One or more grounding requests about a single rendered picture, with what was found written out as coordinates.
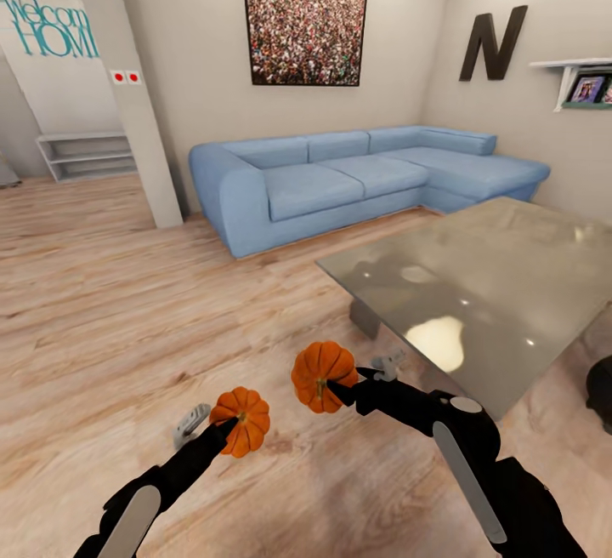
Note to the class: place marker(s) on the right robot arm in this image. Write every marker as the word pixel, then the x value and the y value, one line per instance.
pixel 519 515

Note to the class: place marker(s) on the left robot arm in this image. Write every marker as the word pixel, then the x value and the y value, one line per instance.
pixel 132 510

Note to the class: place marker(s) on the pumpkin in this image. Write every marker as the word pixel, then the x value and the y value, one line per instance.
pixel 321 362
pixel 253 424

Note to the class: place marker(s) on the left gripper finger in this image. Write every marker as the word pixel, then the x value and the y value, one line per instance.
pixel 227 427

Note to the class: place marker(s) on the cauldron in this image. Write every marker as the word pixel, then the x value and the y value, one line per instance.
pixel 599 388

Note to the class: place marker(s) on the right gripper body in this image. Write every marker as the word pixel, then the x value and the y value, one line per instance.
pixel 385 396

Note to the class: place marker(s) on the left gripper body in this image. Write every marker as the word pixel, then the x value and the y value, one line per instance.
pixel 199 453

